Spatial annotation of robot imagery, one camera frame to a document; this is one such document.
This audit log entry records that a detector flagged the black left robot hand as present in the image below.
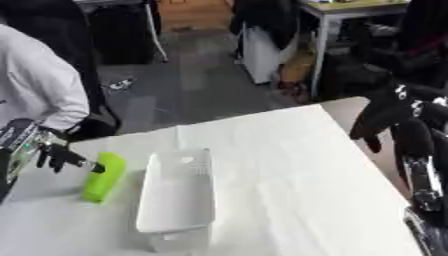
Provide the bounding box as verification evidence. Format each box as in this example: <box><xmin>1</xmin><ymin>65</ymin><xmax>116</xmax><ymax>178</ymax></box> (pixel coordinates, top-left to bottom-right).
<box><xmin>35</xmin><ymin>141</ymin><xmax>107</xmax><ymax>175</ymax></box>

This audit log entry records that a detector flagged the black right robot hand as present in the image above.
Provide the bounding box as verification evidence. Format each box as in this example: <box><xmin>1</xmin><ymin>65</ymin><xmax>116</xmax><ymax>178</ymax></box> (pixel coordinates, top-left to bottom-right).
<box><xmin>348</xmin><ymin>83</ymin><xmax>448</xmax><ymax>154</ymax></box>

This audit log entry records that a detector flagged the white plastic box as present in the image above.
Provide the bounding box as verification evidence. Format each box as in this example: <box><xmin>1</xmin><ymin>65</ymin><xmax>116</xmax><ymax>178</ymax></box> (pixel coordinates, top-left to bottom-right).
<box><xmin>134</xmin><ymin>148</ymin><xmax>217</xmax><ymax>254</ymax></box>

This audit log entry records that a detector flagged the green rectangular block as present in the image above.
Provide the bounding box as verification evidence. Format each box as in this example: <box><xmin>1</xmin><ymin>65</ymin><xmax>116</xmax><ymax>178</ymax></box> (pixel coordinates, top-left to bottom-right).
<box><xmin>80</xmin><ymin>151</ymin><xmax>128</xmax><ymax>204</ymax></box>

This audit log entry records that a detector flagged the person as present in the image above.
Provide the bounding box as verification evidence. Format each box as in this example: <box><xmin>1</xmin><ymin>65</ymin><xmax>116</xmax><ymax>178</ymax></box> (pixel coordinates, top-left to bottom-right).
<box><xmin>0</xmin><ymin>23</ymin><xmax>93</xmax><ymax>132</ymax></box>

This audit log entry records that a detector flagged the white table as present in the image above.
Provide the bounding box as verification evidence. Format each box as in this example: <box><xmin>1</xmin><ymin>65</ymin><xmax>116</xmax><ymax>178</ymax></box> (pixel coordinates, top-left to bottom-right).
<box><xmin>297</xmin><ymin>0</ymin><xmax>412</xmax><ymax>101</ymax></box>

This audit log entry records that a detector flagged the white cabinet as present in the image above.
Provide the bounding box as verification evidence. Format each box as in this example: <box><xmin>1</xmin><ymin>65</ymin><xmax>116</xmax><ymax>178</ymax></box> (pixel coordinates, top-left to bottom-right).
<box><xmin>239</xmin><ymin>25</ymin><xmax>301</xmax><ymax>85</ymax></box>

